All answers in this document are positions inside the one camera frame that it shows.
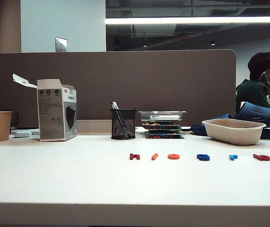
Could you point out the orange letter i magnet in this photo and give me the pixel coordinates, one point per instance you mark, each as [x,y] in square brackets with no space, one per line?
[154,156]

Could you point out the blue letter g magnet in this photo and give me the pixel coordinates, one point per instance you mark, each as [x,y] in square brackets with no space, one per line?
[203,157]

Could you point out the red letter b magnet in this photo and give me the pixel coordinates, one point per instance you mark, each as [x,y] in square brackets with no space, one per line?
[261,157]

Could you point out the letter magnet card pack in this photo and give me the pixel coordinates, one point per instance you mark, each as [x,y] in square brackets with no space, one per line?
[163,127]
[164,131]
[164,136]
[162,123]

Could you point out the red letter h magnet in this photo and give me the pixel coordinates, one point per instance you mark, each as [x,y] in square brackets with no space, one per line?
[133,156]

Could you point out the orange letter o magnet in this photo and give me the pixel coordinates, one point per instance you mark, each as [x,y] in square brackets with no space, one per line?
[171,156]

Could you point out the light blue letter r magnet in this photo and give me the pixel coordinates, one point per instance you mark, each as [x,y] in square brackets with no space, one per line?
[232,156]

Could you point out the clear plastic tray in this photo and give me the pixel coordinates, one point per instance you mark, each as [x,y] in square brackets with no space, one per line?
[146,114]

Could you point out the black mesh pen holder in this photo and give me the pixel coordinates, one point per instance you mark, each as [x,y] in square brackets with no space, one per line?
[123,125]

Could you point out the white pen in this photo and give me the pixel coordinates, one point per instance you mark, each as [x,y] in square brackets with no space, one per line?
[116,106]

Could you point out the black pen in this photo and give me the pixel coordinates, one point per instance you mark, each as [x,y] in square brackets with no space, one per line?
[113,104]

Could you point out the white flat box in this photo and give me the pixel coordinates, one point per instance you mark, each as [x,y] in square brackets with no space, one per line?
[165,117]

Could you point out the brown desk partition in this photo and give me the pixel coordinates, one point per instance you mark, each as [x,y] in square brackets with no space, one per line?
[125,78]

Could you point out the dark blue cloth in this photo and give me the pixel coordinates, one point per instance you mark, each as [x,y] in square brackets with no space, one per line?
[197,130]

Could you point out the grey white mask box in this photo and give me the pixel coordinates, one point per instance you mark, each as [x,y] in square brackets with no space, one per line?
[52,113]

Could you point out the ceiling light strip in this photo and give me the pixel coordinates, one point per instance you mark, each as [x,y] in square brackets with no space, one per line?
[172,20]

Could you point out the beige oval bowl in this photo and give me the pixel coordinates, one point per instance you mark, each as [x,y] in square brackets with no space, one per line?
[234,132]

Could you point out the grey metal tool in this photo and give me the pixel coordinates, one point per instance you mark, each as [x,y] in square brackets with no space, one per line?
[268,85]

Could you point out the person in green shirt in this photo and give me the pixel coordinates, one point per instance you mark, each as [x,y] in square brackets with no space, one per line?
[262,63]

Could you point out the metal wall plate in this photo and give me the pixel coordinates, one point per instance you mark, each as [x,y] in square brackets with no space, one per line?
[61,44]

